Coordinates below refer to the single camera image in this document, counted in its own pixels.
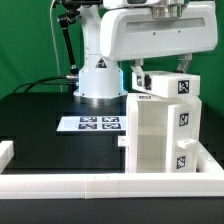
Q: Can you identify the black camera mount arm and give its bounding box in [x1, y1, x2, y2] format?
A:
[52, 0, 103, 79]

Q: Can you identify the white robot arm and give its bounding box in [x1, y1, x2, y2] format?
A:
[74, 0, 218, 104]

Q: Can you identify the black cable bundle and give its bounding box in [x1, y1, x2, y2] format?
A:
[12, 75, 80, 94]

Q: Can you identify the white cabinet door panel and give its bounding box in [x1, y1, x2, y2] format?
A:
[118, 136, 128, 147]

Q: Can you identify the white U-shaped obstacle fence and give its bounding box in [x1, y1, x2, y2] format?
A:
[0, 141, 224, 199]

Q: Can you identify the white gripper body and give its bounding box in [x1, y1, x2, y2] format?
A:
[100, 1, 218, 61]

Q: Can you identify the white fiducial marker sheet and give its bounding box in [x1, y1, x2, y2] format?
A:
[57, 116, 126, 132]

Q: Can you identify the white cable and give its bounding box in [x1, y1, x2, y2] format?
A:
[49, 0, 64, 94]

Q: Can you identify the white cabinet top block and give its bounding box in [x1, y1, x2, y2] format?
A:
[132, 71, 200, 98]

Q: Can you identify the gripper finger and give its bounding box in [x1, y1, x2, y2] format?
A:
[177, 53, 192, 73]
[131, 59, 151, 90]

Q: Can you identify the white cabinet body box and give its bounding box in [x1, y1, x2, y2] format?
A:
[125, 93, 202, 173]

